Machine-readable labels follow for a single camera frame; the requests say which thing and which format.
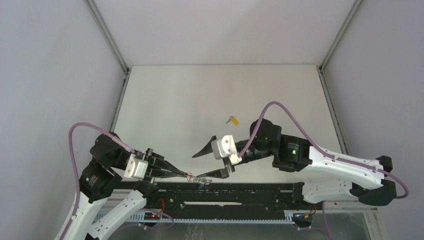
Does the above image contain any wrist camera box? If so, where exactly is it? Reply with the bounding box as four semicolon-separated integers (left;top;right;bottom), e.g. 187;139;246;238
123;153;149;180
211;135;242;165

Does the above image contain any purple cable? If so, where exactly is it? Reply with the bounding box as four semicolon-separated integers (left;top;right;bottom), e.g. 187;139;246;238
237;101;410;240
57;122;175;240

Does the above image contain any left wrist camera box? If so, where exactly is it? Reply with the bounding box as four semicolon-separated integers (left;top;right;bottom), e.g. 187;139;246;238
123;153;149;180

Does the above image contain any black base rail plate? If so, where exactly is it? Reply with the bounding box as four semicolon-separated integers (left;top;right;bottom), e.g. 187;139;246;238
112;180;325;220

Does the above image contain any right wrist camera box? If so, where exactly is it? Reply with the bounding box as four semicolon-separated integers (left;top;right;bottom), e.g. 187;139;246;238
211;135;242;165

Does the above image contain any red tag keyring with chain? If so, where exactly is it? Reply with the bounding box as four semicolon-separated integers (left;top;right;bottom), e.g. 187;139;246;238
185;172;212;185

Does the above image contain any white cable duct strip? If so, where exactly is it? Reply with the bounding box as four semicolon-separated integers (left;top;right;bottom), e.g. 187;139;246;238
96;211;314;225

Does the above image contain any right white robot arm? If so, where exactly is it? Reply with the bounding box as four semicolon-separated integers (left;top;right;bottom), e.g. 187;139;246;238
193;119;397;209

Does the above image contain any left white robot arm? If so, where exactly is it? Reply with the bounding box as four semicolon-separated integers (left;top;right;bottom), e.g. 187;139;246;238
56;132;186;240

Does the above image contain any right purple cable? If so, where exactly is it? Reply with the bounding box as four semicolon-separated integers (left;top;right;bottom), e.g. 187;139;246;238
237;101;410;240

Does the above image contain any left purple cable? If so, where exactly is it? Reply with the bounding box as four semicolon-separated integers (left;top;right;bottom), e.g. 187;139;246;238
57;122;175;240

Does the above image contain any yellow tagged key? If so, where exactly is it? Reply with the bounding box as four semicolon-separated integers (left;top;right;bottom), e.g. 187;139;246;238
225;116;240;126

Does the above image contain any small circuit board with leds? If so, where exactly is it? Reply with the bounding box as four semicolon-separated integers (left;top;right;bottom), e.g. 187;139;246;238
143;212;161;221

